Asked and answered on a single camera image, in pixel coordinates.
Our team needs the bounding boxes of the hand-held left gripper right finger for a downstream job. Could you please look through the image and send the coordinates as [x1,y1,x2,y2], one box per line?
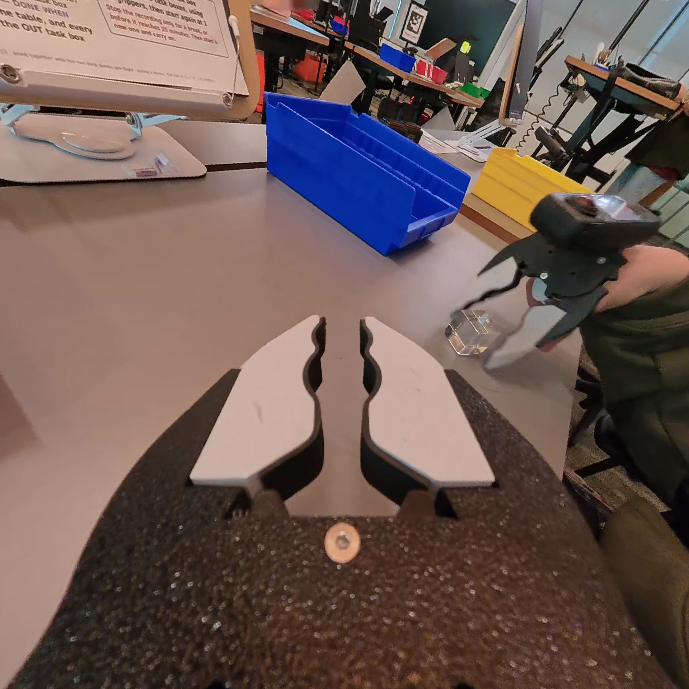
[360,317,497,495]

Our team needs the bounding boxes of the person's right hand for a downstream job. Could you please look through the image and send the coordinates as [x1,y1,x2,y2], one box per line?
[525,245,689,353]

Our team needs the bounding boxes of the clear acrylic cube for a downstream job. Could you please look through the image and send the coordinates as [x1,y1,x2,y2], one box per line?
[444,308,502,357]

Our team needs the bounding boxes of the white board stand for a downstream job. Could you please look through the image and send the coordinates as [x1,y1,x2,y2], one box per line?
[0,102,208,185]

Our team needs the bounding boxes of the instruction sheet board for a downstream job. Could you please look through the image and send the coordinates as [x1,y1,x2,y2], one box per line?
[0,0,262,123]

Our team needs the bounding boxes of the person's right forearm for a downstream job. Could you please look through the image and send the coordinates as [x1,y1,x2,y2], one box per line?
[578,277,689,415]

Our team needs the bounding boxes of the black bag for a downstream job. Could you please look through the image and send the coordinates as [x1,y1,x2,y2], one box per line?
[619,62,683,102]

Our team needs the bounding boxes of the white papers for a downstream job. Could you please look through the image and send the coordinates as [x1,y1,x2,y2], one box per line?
[419,128,459,154]

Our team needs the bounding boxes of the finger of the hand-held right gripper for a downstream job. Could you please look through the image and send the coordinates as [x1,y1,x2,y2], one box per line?
[449,241,531,325]
[483,299,563,373]

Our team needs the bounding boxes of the blue divided plastic bin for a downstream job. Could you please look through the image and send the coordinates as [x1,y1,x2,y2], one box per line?
[263,90,473,257]

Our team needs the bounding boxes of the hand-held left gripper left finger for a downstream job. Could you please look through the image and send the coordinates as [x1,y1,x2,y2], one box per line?
[190,315,327,498]

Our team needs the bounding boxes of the black handle tool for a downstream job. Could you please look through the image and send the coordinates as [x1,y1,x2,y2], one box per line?
[534,126,574,165]

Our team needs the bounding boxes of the grey display board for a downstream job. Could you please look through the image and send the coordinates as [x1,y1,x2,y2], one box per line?
[498,0,544,127]

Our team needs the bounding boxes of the black monitor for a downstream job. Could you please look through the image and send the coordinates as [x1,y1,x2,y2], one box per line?
[425,0,520,71]

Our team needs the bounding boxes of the wooden standing desk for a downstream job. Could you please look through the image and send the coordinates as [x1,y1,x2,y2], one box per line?
[562,54,683,186]

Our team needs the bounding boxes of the black office chair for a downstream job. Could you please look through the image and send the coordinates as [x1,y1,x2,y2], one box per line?
[562,344,647,539]

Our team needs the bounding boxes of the grey card panel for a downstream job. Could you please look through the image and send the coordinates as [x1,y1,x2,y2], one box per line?
[421,105,459,132]
[320,58,368,111]

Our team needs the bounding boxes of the yellow plastic bin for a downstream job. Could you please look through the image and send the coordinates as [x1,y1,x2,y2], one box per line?
[470,146,595,233]

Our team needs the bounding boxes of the small fiducial marker sign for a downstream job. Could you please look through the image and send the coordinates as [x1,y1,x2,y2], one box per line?
[401,0,428,45]

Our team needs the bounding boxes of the wooden top desk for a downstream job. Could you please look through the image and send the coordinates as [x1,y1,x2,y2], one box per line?
[250,5,485,108]

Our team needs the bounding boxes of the small blue bin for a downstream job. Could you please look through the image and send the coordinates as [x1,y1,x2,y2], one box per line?
[378,43,418,73]

